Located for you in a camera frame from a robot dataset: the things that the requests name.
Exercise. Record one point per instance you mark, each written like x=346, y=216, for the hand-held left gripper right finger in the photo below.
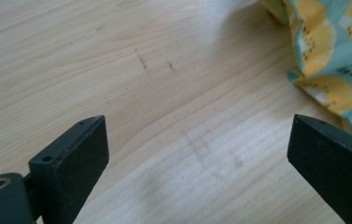
x=335, y=161

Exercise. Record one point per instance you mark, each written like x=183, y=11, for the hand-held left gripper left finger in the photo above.
x=71, y=168

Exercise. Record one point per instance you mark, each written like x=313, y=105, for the yellow and blue patterned cloth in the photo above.
x=329, y=53

